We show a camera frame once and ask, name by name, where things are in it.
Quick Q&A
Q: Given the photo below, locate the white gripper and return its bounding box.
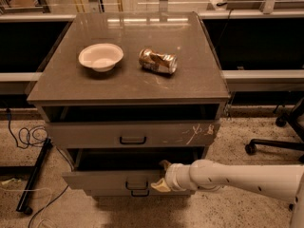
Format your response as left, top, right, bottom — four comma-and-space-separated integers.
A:
151, 160, 192, 193

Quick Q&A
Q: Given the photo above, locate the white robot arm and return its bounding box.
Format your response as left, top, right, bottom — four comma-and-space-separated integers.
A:
151, 160, 304, 228

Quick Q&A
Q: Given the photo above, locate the grey top drawer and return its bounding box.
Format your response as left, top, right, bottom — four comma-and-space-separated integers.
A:
46, 120, 219, 149

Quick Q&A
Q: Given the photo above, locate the grey drawer cabinet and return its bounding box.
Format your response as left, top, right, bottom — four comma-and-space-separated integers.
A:
27, 10, 232, 198

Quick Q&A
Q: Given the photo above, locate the grey bottom drawer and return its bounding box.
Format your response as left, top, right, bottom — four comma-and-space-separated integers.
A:
85, 188, 194, 198

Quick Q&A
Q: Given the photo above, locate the grey metal rail frame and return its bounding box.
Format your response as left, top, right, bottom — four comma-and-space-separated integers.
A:
0, 14, 304, 95

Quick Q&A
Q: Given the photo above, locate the grey drawer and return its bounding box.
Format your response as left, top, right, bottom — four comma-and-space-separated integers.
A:
46, 120, 219, 149
85, 188, 194, 198
63, 147, 204, 191

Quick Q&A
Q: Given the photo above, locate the black hanging cable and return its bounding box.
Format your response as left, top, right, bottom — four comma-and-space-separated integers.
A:
211, 1, 236, 55

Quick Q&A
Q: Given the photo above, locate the white cable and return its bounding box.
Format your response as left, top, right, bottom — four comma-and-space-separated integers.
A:
0, 176, 58, 228

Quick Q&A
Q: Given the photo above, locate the black metal stand leg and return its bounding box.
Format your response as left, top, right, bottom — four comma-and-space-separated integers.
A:
16, 138, 52, 215

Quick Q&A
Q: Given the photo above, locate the crushed gold soda can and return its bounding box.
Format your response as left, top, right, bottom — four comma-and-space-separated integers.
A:
139, 48, 178, 74

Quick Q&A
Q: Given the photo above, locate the black office chair base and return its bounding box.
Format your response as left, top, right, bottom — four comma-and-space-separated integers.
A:
245, 98, 304, 155

